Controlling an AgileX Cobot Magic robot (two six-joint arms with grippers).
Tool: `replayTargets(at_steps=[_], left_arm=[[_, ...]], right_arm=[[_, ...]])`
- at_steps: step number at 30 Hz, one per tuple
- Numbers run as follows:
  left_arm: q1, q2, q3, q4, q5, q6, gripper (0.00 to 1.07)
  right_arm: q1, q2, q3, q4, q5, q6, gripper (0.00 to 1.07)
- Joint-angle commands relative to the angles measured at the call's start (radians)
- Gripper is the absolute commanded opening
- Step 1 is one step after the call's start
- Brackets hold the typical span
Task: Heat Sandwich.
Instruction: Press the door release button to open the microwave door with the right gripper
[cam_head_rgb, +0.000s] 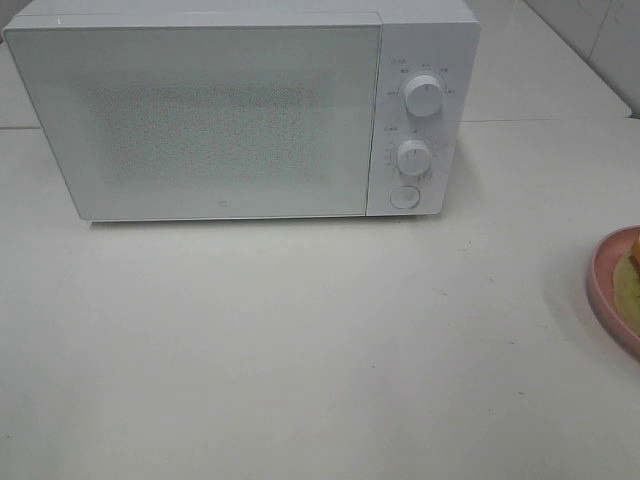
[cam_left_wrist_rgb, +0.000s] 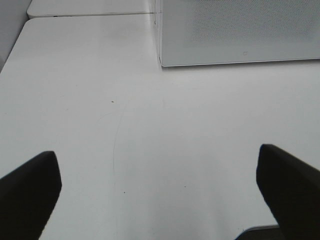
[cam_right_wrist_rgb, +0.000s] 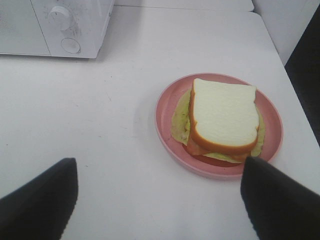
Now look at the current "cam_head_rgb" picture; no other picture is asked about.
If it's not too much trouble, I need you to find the round white door button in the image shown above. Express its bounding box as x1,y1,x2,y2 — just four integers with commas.
390,185,421,210

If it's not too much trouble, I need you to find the pink round plate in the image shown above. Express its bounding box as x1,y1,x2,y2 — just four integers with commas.
586,225,639,361

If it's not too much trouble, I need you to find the upper white power knob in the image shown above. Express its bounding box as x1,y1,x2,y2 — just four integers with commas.
402,73,444,118

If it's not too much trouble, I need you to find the lower white timer knob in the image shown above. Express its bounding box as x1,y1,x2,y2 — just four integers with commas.
396,139,433,177

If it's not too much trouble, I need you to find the white microwave oven body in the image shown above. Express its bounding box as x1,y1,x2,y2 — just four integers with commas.
3,1,481,220

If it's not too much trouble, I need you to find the white microwave door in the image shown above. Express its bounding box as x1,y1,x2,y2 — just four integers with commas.
7,26,380,221

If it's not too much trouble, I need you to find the white bread sandwich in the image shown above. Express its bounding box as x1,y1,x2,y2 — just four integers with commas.
613,239,639,329

